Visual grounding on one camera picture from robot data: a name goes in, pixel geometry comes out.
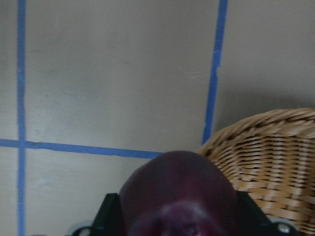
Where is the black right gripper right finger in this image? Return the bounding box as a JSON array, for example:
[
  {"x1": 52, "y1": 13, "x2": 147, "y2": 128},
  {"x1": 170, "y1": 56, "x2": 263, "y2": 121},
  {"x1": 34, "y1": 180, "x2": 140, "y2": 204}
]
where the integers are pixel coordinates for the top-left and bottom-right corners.
[{"x1": 236, "y1": 191, "x2": 271, "y2": 229}]

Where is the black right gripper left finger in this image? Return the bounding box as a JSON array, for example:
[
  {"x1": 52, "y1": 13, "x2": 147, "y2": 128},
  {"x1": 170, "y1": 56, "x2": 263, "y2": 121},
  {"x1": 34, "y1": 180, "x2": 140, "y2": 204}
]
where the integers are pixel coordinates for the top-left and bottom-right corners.
[{"x1": 92, "y1": 193, "x2": 118, "y2": 229}]

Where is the dark red apple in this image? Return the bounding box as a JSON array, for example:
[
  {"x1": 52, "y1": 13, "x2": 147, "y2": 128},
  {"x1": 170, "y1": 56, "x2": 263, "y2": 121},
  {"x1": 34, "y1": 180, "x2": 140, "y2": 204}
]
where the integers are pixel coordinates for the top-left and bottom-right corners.
[{"x1": 119, "y1": 151, "x2": 241, "y2": 236}]

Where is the brown wicker basket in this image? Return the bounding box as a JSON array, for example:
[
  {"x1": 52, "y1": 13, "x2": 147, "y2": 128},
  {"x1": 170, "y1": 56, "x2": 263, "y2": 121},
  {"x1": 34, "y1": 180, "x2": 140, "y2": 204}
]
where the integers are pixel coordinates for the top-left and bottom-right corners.
[{"x1": 198, "y1": 108, "x2": 315, "y2": 236}]

